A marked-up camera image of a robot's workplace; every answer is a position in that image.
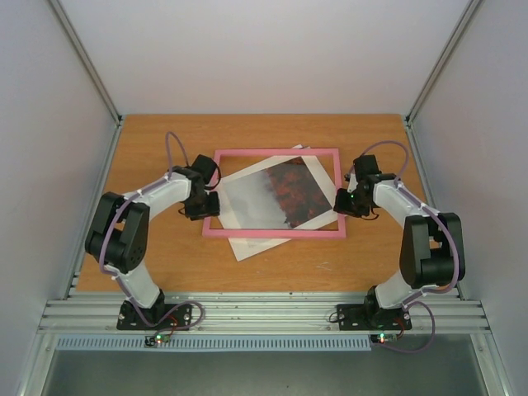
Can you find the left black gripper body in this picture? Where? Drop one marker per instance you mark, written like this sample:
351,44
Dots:
196,205

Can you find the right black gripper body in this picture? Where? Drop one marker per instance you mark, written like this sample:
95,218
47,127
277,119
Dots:
344,204

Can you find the pink photo frame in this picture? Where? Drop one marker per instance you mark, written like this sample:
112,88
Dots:
207,231

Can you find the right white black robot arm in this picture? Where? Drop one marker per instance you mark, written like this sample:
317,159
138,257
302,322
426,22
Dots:
431,258

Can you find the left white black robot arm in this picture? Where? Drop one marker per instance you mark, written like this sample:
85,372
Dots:
118,235

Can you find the landscape photo print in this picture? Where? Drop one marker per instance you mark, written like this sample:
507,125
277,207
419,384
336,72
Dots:
280,192

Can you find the white backing paper sheet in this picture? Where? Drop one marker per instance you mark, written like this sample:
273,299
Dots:
251,247

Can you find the right small circuit board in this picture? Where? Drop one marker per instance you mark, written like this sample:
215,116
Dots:
383,338

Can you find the small circuit board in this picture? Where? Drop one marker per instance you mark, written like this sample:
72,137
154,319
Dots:
157,340
383,338

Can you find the left small circuit board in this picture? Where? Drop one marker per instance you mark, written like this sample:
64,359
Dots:
157,340

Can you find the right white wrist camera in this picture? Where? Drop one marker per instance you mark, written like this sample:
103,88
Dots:
350,178

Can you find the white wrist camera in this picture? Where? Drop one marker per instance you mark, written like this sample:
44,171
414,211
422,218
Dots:
215,179
350,178

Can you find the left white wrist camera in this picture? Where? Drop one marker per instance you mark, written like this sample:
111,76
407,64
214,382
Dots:
215,179

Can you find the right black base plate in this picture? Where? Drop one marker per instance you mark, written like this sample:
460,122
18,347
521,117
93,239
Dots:
354,317

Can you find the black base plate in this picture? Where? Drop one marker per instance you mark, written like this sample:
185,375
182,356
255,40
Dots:
158,317
354,317

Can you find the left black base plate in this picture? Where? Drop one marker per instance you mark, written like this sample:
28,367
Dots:
158,317

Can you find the aluminium rail base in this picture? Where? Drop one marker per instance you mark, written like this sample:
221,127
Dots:
262,313

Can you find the grey slotted cable duct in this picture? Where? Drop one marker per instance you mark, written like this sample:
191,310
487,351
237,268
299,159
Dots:
215,343

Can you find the right aluminium corner post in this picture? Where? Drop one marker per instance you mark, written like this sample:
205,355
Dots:
463,23

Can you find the aluminium corner post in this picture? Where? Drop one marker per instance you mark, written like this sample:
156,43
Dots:
66,24
463,23

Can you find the left aluminium corner post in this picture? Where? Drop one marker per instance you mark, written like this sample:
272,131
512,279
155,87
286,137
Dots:
66,24

